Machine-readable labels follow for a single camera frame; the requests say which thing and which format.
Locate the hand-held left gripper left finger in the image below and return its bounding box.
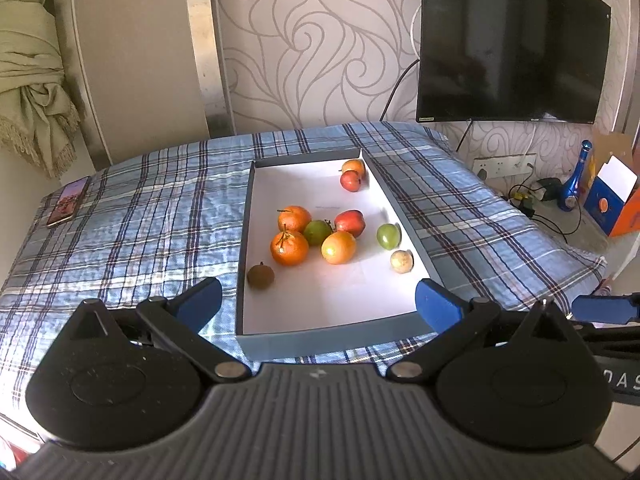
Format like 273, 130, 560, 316
67, 276, 252, 381

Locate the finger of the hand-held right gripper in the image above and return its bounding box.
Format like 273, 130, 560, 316
571, 293, 640, 324

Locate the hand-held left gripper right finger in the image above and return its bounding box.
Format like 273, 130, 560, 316
386, 277, 574, 381

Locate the brown kiwi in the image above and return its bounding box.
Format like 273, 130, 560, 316
247, 262, 273, 290

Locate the light green round guava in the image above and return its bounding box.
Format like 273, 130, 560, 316
376, 224, 402, 251

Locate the large scarred orange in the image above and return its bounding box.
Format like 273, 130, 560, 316
270, 229, 310, 267

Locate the grey box with white inside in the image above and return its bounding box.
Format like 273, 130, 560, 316
234, 147, 441, 361

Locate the yellow orange citrus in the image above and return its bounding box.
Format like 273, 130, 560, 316
321, 231, 357, 265

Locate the large red apple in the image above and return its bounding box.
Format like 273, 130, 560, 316
334, 210, 366, 238

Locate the tangerine with leafy stem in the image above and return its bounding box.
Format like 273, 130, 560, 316
277, 206, 312, 233

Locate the dark green round guava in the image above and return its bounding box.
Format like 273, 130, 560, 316
304, 220, 333, 247

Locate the blue plaid blanket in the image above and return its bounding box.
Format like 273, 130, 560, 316
0, 121, 608, 441

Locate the orange and blue box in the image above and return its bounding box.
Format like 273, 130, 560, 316
582, 130, 640, 237

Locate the blue glass bottle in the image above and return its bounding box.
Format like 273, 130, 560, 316
557, 140, 594, 212

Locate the smartphone with red picture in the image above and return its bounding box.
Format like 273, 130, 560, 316
46, 176, 92, 228

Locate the beige fringed curtain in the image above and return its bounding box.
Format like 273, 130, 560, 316
0, 0, 83, 181

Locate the black flat television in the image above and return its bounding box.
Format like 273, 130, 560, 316
416, 0, 612, 125

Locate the black floor cable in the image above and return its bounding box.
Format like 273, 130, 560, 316
532, 200, 583, 247

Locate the white wall socket strip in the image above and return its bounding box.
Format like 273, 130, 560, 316
472, 154, 538, 179

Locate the black television cable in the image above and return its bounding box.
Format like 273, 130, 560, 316
380, 57, 421, 122

